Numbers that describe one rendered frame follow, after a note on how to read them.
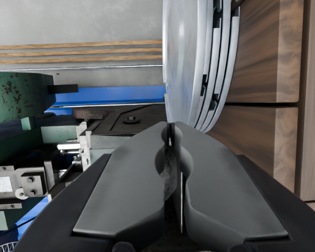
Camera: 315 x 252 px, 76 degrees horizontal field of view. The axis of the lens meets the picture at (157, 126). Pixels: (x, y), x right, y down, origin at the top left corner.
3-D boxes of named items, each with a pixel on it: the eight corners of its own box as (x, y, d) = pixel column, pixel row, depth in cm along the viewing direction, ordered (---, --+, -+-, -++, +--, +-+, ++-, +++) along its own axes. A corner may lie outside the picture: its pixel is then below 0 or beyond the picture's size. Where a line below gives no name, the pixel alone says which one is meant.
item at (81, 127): (86, 121, 90) (62, 122, 89) (90, 157, 94) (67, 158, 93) (89, 119, 96) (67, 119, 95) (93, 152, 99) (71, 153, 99)
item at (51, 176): (56, 159, 88) (43, 160, 88) (62, 200, 93) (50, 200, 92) (69, 147, 104) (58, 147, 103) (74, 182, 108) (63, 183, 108)
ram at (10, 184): (38, 170, 83) (-38, 174, 81) (44, 202, 87) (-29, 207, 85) (56, 155, 100) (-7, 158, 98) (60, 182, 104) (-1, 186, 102)
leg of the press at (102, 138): (285, 109, 64) (-13, 121, 59) (280, 144, 67) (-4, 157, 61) (202, 91, 154) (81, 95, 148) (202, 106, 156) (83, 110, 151)
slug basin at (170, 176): (179, 145, 80) (154, 146, 80) (179, 219, 88) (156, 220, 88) (169, 126, 114) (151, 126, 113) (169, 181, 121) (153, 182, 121)
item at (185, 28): (163, 31, 47) (159, 31, 47) (186, -185, 19) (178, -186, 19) (172, 156, 40) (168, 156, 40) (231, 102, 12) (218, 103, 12)
